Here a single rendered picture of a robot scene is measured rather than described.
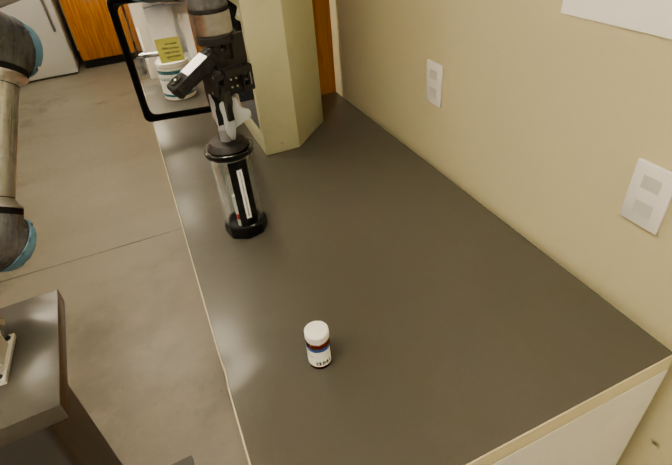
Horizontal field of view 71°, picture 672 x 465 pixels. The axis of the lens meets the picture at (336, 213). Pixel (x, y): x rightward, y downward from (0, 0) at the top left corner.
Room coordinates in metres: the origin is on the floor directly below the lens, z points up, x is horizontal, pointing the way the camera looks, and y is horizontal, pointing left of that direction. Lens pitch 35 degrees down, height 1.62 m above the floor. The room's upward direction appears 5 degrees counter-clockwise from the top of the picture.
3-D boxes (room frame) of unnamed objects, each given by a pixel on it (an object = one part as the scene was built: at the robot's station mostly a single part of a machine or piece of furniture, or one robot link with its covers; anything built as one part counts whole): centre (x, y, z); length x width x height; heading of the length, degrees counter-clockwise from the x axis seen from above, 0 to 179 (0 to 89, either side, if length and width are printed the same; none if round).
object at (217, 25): (0.95, 0.21, 1.42); 0.08 x 0.08 x 0.05
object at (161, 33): (1.56, 0.47, 1.19); 0.30 x 0.01 x 0.40; 101
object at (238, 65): (0.95, 0.20, 1.34); 0.09 x 0.08 x 0.12; 125
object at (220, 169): (0.93, 0.22, 1.06); 0.11 x 0.11 x 0.21
